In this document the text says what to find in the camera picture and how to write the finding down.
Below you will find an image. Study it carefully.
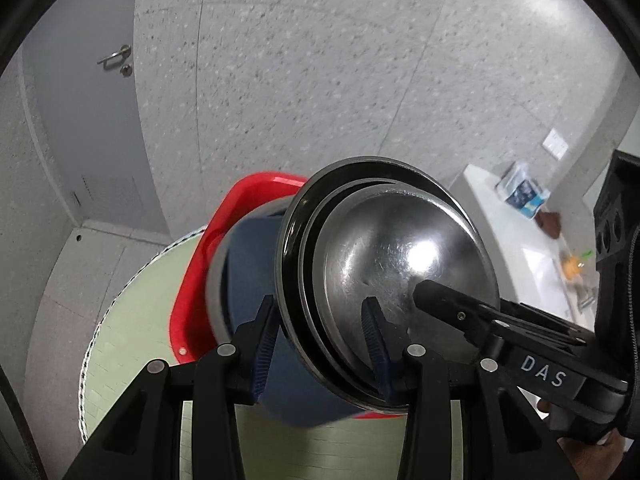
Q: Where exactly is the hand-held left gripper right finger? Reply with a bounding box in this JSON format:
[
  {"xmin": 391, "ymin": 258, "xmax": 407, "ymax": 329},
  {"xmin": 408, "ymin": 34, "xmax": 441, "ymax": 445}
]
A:
[{"xmin": 361, "ymin": 295, "xmax": 576, "ymax": 480}]

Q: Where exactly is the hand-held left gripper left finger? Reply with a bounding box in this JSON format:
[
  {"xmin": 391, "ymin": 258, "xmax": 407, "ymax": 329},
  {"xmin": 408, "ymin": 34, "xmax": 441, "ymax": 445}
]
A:
[{"xmin": 62, "ymin": 295, "xmax": 278, "ymax": 480}]

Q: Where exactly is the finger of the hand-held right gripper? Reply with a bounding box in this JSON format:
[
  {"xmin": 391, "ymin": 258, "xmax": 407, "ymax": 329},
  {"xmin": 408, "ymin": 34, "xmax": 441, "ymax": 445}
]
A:
[{"xmin": 412, "ymin": 279, "xmax": 507, "ymax": 361}]

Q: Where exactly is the blue plastic bowl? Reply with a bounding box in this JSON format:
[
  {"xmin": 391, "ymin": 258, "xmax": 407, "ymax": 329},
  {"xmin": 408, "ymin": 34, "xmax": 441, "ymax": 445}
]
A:
[{"xmin": 220, "ymin": 207, "xmax": 368, "ymax": 429}]

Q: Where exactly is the small steel bowl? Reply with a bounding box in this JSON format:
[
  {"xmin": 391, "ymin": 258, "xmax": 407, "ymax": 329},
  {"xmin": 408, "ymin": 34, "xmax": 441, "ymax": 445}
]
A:
[{"xmin": 324, "ymin": 185, "xmax": 501, "ymax": 396}]

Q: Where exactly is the large steel bowl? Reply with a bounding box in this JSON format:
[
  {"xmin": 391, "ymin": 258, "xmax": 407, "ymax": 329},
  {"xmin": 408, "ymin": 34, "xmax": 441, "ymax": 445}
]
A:
[{"xmin": 206, "ymin": 200, "xmax": 296, "ymax": 348}]

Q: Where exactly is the medium steel bowl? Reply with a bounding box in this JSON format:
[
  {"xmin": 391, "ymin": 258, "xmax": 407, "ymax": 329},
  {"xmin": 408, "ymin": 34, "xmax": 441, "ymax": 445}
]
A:
[
  {"xmin": 276, "ymin": 156, "xmax": 501, "ymax": 413},
  {"xmin": 299, "ymin": 177, "xmax": 496, "ymax": 401}
]

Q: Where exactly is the red plastic basin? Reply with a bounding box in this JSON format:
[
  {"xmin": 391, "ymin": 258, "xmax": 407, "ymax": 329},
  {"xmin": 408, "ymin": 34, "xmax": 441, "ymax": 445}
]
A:
[{"xmin": 170, "ymin": 172, "xmax": 408, "ymax": 421}]

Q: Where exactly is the person's right hand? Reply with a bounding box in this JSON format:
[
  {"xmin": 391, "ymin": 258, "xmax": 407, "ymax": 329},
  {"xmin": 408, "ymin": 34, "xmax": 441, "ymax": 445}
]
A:
[{"xmin": 536, "ymin": 396, "xmax": 628, "ymax": 480}]

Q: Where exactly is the orange soap bottle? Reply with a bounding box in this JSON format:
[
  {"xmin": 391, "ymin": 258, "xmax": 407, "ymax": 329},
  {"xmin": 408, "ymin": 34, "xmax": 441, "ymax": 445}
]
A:
[{"xmin": 560, "ymin": 250, "xmax": 593, "ymax": 278}]

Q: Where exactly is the white sink basin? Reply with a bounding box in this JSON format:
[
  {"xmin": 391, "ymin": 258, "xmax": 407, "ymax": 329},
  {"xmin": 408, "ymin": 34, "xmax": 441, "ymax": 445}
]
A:
[{"xmin": 520, "ymin": 247, "xmax": 576, "ymax": 316}]

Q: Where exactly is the brown cloth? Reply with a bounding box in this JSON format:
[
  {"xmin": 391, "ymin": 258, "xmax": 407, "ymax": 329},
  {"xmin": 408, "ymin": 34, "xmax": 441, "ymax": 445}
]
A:
[{"xmin": 536, "ymin": 211, "xmax": 563, "ymax": 239}]

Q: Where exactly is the white vanity counter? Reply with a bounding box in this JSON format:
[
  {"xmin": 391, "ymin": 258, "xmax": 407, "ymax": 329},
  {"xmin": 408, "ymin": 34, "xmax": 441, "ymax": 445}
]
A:
[{"xmin": 447, "ymin": 162, "xmax": 601, "ymax": 331}]

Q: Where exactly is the green lace-trimmed tablecloth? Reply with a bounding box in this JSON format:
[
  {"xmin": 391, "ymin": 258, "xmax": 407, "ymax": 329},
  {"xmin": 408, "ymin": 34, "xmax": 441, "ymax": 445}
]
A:
[{"xmin": 77, "ymin": 225, "xmax": 466, "ymax": 480}]

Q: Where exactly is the blue white tissue pack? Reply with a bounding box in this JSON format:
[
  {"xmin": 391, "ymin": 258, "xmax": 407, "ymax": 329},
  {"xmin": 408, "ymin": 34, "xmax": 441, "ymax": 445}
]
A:
[{"xmin": 496, "ymin": 161, "xmax": 551, "ymax": 219}]

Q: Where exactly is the door vent grille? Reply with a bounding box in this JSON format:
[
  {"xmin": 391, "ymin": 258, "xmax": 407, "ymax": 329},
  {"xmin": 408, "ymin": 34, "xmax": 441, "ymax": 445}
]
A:
[{"xmin": 75, "ymin": 175, "xmax": 143, "ymax": 213}]

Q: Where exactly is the grey door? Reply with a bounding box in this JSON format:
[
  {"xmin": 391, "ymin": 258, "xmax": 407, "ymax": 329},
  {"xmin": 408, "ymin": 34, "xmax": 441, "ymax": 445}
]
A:
[{"xmin": 17, "ymin": 0, "xmax": 173, "ymax": 236}]

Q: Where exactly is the metal door handle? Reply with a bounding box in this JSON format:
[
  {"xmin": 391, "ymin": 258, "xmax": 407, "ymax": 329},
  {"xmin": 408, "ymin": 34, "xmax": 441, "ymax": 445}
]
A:
[{"xmin": 97, "ymin": 45, "xmax": 132, "ymax": 66}]

